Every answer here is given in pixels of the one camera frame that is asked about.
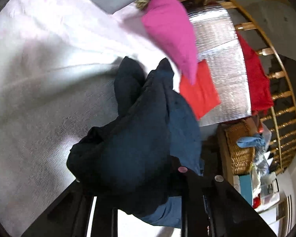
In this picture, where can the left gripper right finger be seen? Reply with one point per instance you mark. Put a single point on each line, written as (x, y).
(213, 207)

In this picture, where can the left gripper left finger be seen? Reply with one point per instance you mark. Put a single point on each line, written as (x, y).
(75, 212)

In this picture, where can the navy blue zip jacket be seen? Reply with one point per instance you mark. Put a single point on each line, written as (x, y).
(129, 161)

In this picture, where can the teal box on table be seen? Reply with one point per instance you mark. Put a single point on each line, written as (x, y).
(246, 188)

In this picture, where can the wooden side table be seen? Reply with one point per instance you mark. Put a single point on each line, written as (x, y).
(224, 154)

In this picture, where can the wicker basket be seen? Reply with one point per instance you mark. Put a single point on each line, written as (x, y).
(241, 158)

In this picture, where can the blue cloth in basket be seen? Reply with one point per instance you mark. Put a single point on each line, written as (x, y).
(256, 140)

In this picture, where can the red pillow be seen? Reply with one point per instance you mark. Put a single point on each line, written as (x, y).
(203, 95)

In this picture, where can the red blanket on railing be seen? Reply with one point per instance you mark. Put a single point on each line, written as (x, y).
(259, 83)

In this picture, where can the white embossed bed cover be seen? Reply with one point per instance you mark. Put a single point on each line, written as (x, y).
(58, 60)

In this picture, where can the silver foil insulation panel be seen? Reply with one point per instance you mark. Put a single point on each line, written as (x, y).
(218, 44)

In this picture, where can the magenta pillow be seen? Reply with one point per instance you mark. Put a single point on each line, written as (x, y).
(168, 24)

